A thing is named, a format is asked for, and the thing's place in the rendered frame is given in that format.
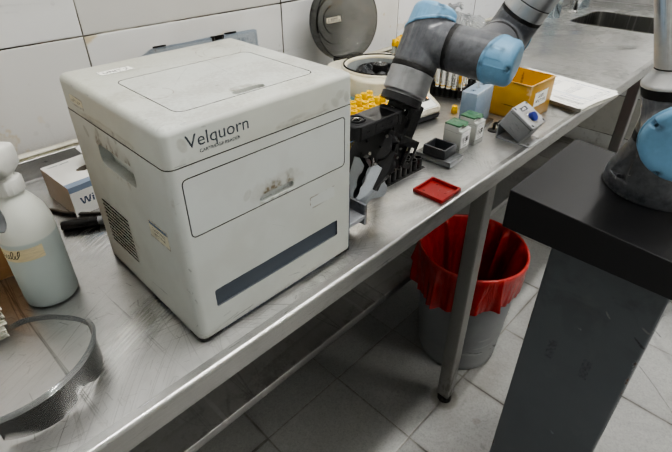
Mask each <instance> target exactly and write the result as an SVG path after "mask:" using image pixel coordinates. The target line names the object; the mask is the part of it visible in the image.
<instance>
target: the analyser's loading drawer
mask: <svg viewBox="0 0 672 452"><path fill-rule="evenodd" d="M358 223H361V224H363V225H366V223H367V204H365V203H363V202H361V201H359V200H357V199H355V198H353V197H351V196H350V228H351V227H353V226H354V225H356V224H358ZM350 228H349V229H350Z"/></svg>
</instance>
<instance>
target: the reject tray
mask: <svg viewBox="0 0 672 452"><path fill-rule="evenodd" d="M460 191H461V188H460V187H458V186H455V185H453V184H451V183H448V182H446V181H443V180H441V179H438V178H436V177H433V176H432V177H431V178H429V179H427V180H426V181H424V182H422V183H421V184H419V185H418V186H416V187H414V188H413V192H415V193H417V194H420V195H422V196H424V197H426V198H429V199H431V200H433V201H435V202H438V203H440V204H443V203H444V202H446V201H447V200H448V199H450V198H451V197H453V196H454V195H456V194H457V193H459V192H460Z"/></svg>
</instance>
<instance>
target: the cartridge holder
mask: <svg viewBox="0 0 672 452"><path fill-rule="evenodd" d="M456 146H457V144H454V143H451V142H448V141H445V140H442V139H439V138H436V137H435V138H433V139H432V140H430V141H428V142H427V143H425V144H424V146H423V147H422V148H420V149H418V150H417V151H416V153H415V154H416V155H419V156H422V159H425V160H428V161H431V162H434V163H436V164H439V165H442V166H444V167H446V168H451V167H453V166H454V165H455V164H457V163H458V162H460V161H461V160H462V158H463V155H461V154H458V153H456Z"/></svg>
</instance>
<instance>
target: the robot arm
mask: <svg viewBox="0 0 672 452"><path fill-rule="evenodd" d="M559 1H560V0H505V1H504V2H503V4H502V5H501V7H500V8H499V10H498V11H497V13H496V14H495V15H494V17H493V18H492V20H491V21H490V22H489V23H488V24H486V25H485V26H483V27H482V28H480V29H477V28H473V27H469V26H465V25H461V24H458V23H456V19H457V13H456V12H455V11H454V10H453V9H452V8H451V7H449V6H447V5H445V4H441V3H439V2H437V1H433V0H421V1H419V2H417V3H416V4H415V5H414V7H413V10H412V12H411V15H410V17H409V19H408V22H407V23H406V24H405V26H404V31H403V34H402V37H401V40H400V42H399V45H398V48H397V50H396V53H395V56H394V58H393V61H392V64H391V66H390V69H389V72H388V74H387V77H386V80H385V82H384V87H385V88H386V89H383V90H382V93H381V97H383V98H385V99H387V100H389V101H388V104H387V105H386V104H380V105H378V106H375V107H372V108H370V109H367V110H364V111H362V112H359V113H356V114H354V115H351V116H350V140H353V141H354V143H353V145H352V147H351V149H350V167H349V184H350V196H351V197H353V198H355V199H357V200H359V201H361V202H363V203H365V204H367V203H368V202H369V201H370V200H371V199H374V198H379V197H382V196H384V195H385V193H386V191H387V185H386V184H385V180H387V179H388V178H389V177H390V175H391V174H392V173H393V171H394V169H395V167H397V168H398V167H400V164H401V162H403V163H402V166H401V167H402V168H406V169H409V168H410V165H411V163H412V160H413V158H414V155H415V153H416V150H417V147H418V145H419V142H418V141H415V140H413V139H412V138H413V135H414V133H415V130H416V127H417V125H418V122H419V120H420V117H421V115H422V112H423V110H424V107H422V106H421V105H422V102H421V101H424V100H425V99H426V96H427V94H428V91H429V89H430V86H431V84H432V81H433V78H434V75H435V73H436V71H437V69H441V70H444V71H447V72H450V73H453V74H457V75H460V76H463V77H467V78H470V79H473V80H477V81H480V82H481V83H483V84H492V85H496V86H500V87H505V86H507V85H509V84H510V83H511V82H512V80H513V78H514V77H515V75H516V73H517V71H518V68H519V66H520V63H521V60H522V57H523V53H524V50H525V49H526V48H527V47H528V45H529V43H530V41H531V39H532V37H533V36H534V34H535V33H536V32H537V30H538V29H539V28H540V26H541V25H542V23H543V22H544V21H545V19H546V18H547V17H548V15H549V14H550V13H551V11H552V10H553V9H554V7H555V6H556V5H557V4H558V2H559ZM407 147H408V151H407V153H406V156H404V154H405V152H406V149H407ZM411 148H413V149H414V151H413V153H412V156H411V158H410V161H409V163H408V162H406V160H407V157H408V155H409V152H410V150H411ZM368 157H372V158H374V162H375V163H377V165H375V166H371V167H370V165H371V161H370V159H368ZM365 158H366V159H365ZM602 178H603V181H604V183H605V184H606V185H607V186H608V187H609V188H610V189H611V190H612V191H613V192H614V193H616V194H617V195H619V196H621V197H622V198H624V199H626V200H628V201H630V202H632V203H635V204H637V205H640V206H643V207H646V208H650V209H653V210H658V211H664V212H672V0H654V67H653V68H652V70H651V71H650V72H649V73H648V74H647V75H646V76H644V77H643V78H642V79H641V81H640V117H639V119H638V121H637V124H636V126H635V128H634V131H633V133H632V135H631V137H630V139H629V140H628V141H627V142H626V143H625V144H624V145H623V146H622V147H621V148H620V149H619V150H618V152H617V153H616V154H615V155H614V156H613V157H612V158H611V159H610V160H609V161H608V163H607V165H606V167H605V169H604V172H603V174H602Z"/></svg>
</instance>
